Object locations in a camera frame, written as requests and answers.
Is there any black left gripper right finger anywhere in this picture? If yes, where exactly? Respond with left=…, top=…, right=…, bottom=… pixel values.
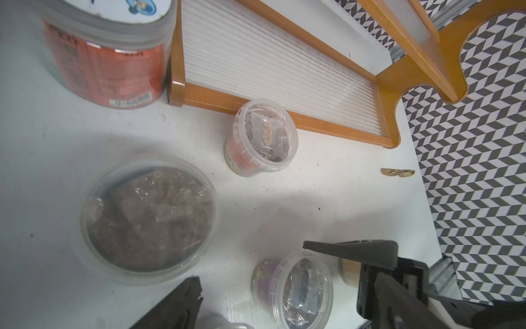
left=373, top=273, right=449, bottom=328

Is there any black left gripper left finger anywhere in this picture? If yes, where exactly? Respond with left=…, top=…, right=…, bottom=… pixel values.
left=131, top=276, right=203, bottom=329

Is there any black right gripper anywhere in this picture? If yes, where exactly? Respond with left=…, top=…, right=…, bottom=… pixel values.
left=303, top=240, right=525, bottom=328

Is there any dark seed container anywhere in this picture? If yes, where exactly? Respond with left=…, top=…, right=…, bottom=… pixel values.
left=251, top=252, right=334, bottom=329

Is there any red-label seed container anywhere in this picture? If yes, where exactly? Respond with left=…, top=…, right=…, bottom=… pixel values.
left=224, top=99, right=299, bottom=177

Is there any green seed container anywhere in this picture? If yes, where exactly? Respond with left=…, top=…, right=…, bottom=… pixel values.
left=72, top=155, right=220, bottom=286

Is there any orange three-tier wooden shelf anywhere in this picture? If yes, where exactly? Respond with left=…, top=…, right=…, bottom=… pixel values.
left=167, top=1, right=525, bottom=149

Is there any tall red illustrated-lid container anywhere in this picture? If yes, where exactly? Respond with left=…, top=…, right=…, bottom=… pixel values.
left=29, top=1, right=179, bottom=110

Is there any golden patterned knife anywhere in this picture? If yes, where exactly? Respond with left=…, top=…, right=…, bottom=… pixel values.
left=380, top=168, right=415, bottom=178

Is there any metal base rail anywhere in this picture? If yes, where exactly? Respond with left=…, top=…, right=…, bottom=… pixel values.
left=429, top=257, right=463, bottom=300

